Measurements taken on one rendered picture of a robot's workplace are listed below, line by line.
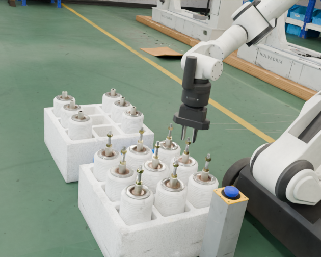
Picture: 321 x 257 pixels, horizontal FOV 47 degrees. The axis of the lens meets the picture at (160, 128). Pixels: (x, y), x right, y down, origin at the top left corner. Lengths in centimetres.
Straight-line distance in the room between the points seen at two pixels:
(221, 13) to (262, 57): 95
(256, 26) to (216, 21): 311
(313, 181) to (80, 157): 88
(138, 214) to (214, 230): 22
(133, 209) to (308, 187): 51
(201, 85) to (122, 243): 52
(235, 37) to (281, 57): 226
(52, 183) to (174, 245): 62
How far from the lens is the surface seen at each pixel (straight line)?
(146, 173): 119
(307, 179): 114
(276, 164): 115
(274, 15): 131
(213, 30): 435
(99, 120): 177
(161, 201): 113
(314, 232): 125
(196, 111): 117
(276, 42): 377
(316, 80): 321
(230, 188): 103
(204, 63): 112
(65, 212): 142
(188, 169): 125
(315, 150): 119
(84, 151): 152
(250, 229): 147
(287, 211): 130
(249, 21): 128
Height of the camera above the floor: 86
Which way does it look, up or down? 24 degrees down
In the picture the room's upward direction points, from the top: 7 degrees clockwise
